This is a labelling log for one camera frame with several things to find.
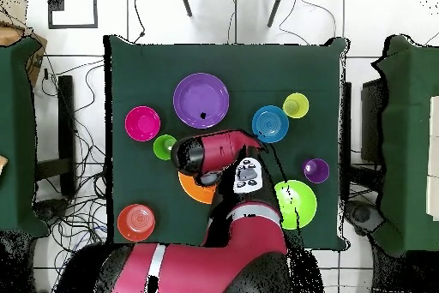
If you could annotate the black rectangular frame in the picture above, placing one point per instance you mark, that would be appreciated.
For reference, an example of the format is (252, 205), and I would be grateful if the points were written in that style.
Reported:
(72, 26)

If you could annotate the pink bowl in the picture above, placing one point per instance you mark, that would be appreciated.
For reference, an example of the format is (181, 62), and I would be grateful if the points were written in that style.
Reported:
(142, 123)

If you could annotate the large yellow-orange bowl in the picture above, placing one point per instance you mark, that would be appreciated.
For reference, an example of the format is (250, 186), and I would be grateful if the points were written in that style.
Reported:
(195, 192)

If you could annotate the green cup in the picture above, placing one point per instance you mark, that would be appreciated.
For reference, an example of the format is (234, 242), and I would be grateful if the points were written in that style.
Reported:
(163, 149)

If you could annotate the green bowl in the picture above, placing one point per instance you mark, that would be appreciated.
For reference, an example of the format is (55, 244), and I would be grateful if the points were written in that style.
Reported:
(301, 204)

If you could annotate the cardboard box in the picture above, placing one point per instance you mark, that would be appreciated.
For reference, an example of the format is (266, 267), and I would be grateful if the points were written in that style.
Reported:
(10, 34)

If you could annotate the black box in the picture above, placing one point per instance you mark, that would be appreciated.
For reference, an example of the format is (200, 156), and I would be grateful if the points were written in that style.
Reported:
(372, 121)

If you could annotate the dark green tablecloth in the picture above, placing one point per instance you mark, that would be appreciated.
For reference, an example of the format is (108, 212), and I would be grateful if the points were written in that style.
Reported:
(291, 73)

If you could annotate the black camera tripod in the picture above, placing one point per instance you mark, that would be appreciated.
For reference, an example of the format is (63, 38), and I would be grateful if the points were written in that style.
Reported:
(185, 2)

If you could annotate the purple cup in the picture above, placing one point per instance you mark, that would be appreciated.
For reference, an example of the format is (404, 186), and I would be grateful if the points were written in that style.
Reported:
(317, 171)

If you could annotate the yellow cup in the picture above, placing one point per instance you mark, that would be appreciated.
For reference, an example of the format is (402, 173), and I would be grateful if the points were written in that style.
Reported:
(295, 105)

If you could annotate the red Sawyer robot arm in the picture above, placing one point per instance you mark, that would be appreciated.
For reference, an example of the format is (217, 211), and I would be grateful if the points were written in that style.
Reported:
(212, 265)

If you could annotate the red-orange bowl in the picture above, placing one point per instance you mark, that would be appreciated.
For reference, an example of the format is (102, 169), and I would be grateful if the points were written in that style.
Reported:
(135, 222)

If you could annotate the purple bowl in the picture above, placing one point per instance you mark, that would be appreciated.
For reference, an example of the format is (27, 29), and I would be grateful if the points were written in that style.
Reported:
(200, 97)

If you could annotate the green side table cloth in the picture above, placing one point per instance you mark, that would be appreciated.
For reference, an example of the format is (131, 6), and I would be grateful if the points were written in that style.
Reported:
(17, 135)
(404, 152)

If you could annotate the blue bowl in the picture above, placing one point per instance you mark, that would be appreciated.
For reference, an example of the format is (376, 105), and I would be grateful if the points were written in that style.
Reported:
(270, 121)

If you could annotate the black floor beam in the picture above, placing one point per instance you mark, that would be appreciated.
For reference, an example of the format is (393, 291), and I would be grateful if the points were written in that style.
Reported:
(66, 118)

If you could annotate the dark grey stand base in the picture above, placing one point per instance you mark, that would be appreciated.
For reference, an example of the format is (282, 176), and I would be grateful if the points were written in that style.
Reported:
(51, 208)
(362, 215)

